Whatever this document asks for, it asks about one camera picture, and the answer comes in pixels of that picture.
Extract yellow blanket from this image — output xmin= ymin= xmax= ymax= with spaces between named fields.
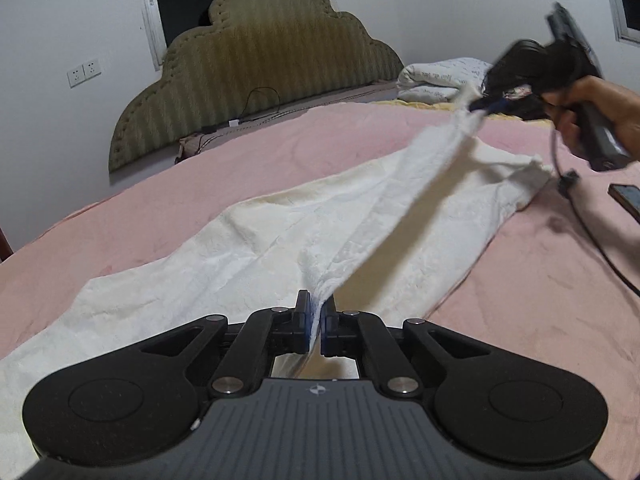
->
xmin=369 ymin=99 xmax=524 ymax=120

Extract pink bed sheet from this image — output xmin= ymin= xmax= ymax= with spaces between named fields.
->
xmin=1 ymin=116 xmax=639 ymax=479

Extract black smartphone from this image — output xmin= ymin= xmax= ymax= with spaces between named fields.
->
xmin=608 ymin=183 xmax=640 ymax=222

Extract white patterned pillow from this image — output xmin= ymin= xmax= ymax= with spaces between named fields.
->
xmin=397 ymin=58 xmax=492 ymax=89

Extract olive upholstered headboard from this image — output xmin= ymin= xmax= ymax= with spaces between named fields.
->
xmin=108 ymin=0 xmax=402 ymax=172

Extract person's right hand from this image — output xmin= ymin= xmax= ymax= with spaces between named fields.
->
xmin=542 ymin=76 xmax=640 ymax=162

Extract white fleece pants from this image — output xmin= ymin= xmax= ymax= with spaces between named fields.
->
xmin=1 ymin=103 xmax=550 ymax=479

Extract white double wall socket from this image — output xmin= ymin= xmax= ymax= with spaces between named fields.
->
xmin=66 ymin=58 xmax=102 ymax=88

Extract charger cable by headboard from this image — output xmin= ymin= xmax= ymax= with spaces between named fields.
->
xmin=188 ymin=84 xmax=302 ymax=154

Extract black cable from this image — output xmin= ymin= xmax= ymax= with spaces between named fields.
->
xmin=548 ymin=123 xmax=640 ymax=297

